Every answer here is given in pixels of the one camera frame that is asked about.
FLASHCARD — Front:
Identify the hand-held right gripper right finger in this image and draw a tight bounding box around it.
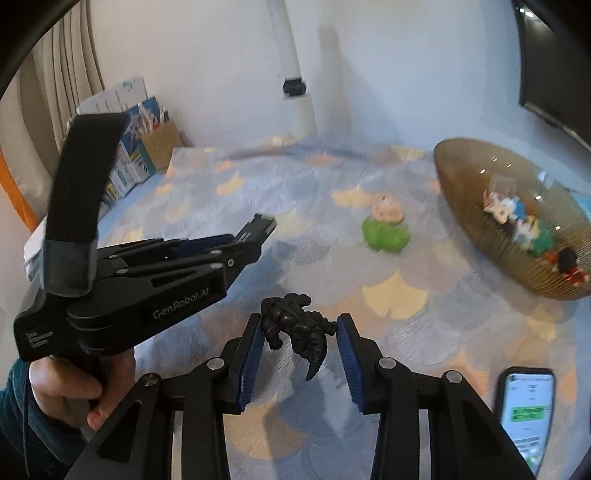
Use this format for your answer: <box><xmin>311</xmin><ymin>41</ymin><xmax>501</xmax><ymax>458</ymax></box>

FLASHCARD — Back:
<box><xmin>337</xmin><ymin>314</ymin><xmax>527</xmax><ymax>480</ymax></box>

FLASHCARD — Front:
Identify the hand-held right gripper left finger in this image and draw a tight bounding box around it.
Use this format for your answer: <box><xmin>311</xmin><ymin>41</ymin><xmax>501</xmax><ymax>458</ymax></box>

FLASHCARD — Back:
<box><xmin>65</xmin><ymin>313</ymin><xmax>265</xmax><ymax>480</ymax></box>

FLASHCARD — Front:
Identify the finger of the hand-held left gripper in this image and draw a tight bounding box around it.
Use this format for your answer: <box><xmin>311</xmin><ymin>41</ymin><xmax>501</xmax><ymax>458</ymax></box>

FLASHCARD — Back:
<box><xmin>111</xmin><ymin>242</ymin><xmax>265</xmax><ymax>301</ymax></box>
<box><xmin>95</xmin><ymin>233</ymin><xmax>238</xmax><ymax>261</ymax></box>

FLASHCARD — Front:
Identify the black dinosaur toy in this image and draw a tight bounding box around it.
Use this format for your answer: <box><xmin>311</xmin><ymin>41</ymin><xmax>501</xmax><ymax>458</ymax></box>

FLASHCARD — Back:
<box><xmin>260</xmin><ymin>292</ymin><xmax>336</xmax><ymax>382</ymax></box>

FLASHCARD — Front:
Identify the amber ribbed glass bowl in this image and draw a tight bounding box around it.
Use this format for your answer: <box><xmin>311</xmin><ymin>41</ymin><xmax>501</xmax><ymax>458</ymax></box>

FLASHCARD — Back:
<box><xmin>434</xmin><ymin>137</ymin><xmax>591</xmax><ymax>302</ymax></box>

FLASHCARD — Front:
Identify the green translucent dinosaur toy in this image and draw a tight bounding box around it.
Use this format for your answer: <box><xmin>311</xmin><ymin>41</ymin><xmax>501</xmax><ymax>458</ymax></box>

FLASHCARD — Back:
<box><xmin>526</xmin><ymin>226</ymin><xmax>557</xmax><ymax>259</ymax></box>

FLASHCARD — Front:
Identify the boy figurine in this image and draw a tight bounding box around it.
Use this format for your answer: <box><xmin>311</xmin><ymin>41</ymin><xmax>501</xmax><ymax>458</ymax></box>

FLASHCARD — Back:
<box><xmin>551</xmin><ymin>247</ymin><xmax>585</xmax><ymax>278</ymax></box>

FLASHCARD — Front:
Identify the person's left forearm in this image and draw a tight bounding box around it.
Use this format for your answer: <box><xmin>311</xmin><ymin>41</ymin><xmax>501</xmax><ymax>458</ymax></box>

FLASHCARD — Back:
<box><xmin>0</xmin><ymin>360</ymin><xmax>88</xmax><ymax>480</ymax></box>

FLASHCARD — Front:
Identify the person's left hand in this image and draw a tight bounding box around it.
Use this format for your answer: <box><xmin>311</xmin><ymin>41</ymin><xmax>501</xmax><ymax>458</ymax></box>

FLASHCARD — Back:
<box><xmin>28</xmin><ymin>346</ymin><xmax>137</xmax><ymax>430</ymax></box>

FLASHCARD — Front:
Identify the ginkgo leaf print tablecloth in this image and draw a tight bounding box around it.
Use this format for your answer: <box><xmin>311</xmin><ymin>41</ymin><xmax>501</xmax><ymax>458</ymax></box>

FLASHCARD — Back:
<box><xmin>92</xmin><ymin>131</ymin><xmax>591</xmax><ymax>480</ymax></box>

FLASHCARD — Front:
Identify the brown pen holder box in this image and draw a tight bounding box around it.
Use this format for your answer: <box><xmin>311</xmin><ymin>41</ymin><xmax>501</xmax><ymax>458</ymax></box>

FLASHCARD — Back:
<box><xmin>139</xmin><ymin>120</ymin><xmax>185</xmax><ymax>174</ymax></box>

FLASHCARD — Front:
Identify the row of books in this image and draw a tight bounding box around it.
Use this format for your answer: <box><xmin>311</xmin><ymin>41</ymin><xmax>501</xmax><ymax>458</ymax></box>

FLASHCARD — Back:
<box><xmin>76</xmin><ymin>76</ymin><xmax>160</xmax><ymax>217</ymax></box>

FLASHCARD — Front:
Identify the bunch of pens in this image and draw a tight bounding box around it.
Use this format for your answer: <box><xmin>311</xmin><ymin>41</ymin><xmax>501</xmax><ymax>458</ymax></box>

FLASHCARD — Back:
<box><xmin>139</xmin><ymin>105</ymin><xmax>171</xmax><ymax>136</ymax></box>

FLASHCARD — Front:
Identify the green rubber toy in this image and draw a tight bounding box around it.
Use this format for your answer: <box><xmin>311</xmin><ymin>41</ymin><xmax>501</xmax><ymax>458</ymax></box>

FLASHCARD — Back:
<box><xmin>361</xmin><ymin>216</ymin><xmax>411</xmax><ymax>254</ymax></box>

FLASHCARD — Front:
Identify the pink round eraser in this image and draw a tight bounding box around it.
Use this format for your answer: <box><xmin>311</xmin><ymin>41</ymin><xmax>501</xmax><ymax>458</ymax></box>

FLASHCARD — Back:
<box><xmin>372</xmin><ymin>191</ymin><xmax>406</xmax><ymax>224</ymax></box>

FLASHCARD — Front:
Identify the black smartphone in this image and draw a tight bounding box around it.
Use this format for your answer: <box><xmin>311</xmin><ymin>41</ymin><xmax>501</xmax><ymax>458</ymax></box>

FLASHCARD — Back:
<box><xmin>493</xmin><ymin>367</ymin><xmax>556</xmax><ymax>478</ymax></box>

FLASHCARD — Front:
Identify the white pole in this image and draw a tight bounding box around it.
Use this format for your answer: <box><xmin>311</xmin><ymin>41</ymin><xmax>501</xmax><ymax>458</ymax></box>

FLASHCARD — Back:
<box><xmin>268</xmin><ymin>0</ymin><xmax>319</xmax><ymax>134</ymax></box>

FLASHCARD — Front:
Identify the small white toy figure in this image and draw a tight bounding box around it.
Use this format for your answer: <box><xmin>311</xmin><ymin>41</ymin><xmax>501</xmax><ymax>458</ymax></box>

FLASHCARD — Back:
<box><xmin>482</xmin><ymin>191</ymin><xmax>509</xmax><ymax>224</ymax></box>

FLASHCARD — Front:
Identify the beige curtain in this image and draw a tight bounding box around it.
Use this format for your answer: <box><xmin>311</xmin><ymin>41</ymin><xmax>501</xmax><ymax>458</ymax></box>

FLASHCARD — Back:
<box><xmin>0</xmin><ymin>0</ymin><xmax>107</xmax><ymax>232</ymax></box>

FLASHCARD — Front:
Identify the black monitor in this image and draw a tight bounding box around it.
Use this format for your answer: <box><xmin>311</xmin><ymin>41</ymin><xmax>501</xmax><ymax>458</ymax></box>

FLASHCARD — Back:
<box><xmin>510</xmin><ymin>0</ymin><xmax>591</xmax><ymax>153</ymax></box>

